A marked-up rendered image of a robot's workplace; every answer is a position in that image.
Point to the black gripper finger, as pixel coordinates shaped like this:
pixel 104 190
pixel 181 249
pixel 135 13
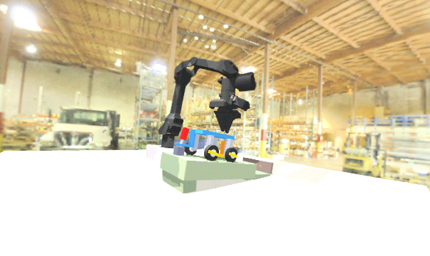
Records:
pixel 222 118
pixel 230 119

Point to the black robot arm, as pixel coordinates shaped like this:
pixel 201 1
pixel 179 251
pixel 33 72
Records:
pixel 243 82

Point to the blue trolley with black wheels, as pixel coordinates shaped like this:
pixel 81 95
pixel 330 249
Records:
pixel 211 151

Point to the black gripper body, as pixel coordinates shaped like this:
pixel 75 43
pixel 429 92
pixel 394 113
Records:
pixel 223 103

